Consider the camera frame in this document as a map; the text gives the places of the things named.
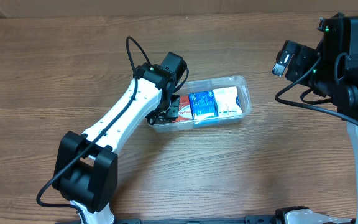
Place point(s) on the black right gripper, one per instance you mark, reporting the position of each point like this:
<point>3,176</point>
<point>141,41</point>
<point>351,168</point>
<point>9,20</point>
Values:
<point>295,59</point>

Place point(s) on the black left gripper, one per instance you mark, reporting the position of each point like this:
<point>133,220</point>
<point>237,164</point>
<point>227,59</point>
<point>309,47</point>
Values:
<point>169,111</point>

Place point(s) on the red medicine box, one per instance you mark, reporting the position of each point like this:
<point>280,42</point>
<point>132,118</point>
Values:
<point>183,109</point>

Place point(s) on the blue medicine box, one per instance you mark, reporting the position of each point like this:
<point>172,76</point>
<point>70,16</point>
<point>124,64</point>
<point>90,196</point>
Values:
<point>203,105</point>

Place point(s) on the clear plastic container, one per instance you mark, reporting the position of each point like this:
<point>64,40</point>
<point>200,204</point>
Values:
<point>205,85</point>

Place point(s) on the white medicine box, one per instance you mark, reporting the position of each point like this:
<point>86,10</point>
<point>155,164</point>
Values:
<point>227,101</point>

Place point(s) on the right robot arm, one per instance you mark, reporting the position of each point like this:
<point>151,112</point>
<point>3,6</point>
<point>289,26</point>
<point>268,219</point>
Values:
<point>323,79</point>

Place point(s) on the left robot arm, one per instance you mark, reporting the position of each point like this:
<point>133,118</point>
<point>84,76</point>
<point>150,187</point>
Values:
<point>86,165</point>

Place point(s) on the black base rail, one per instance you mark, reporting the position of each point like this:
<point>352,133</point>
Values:
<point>248,219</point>

